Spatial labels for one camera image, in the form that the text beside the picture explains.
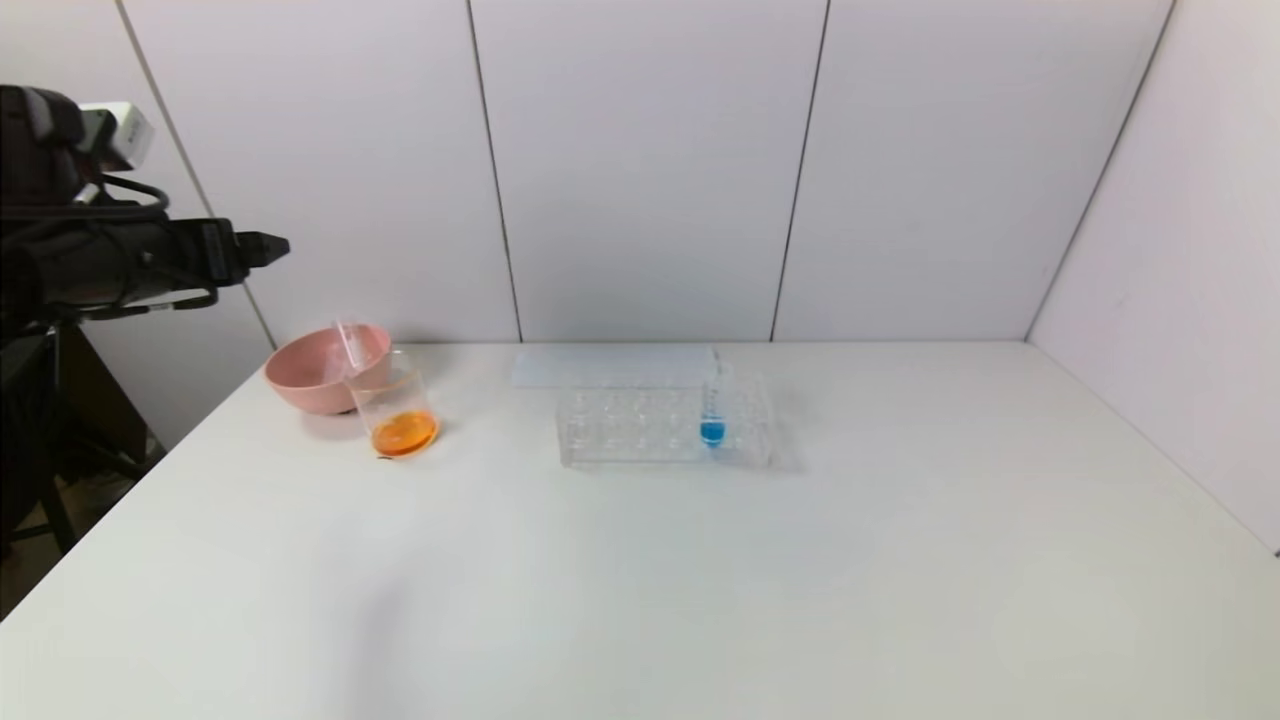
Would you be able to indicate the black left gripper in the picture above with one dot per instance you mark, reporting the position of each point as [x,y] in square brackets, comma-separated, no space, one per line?
[217,252]

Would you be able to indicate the test tube with yellow pigment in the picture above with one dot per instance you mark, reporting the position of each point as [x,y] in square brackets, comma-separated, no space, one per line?
[352,345]

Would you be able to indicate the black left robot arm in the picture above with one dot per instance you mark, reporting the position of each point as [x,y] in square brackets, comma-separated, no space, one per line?
[50,260]

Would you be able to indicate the clear glass beaker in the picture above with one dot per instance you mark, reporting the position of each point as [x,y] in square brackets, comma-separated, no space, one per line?
[405,432]

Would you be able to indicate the test tube with blue pigment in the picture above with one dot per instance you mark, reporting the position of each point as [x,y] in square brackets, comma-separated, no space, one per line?
[712,430]

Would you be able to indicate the clear plastic test tube rack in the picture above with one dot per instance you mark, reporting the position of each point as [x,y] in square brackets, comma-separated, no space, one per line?
[740,445]

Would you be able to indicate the pink bowl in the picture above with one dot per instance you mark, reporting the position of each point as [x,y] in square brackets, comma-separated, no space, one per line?
[310,375]

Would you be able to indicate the white paper sheet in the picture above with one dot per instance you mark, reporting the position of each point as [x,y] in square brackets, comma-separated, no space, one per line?
[540,368]

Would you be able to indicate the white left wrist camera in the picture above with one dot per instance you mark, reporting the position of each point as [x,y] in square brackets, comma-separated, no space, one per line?
[120,135]

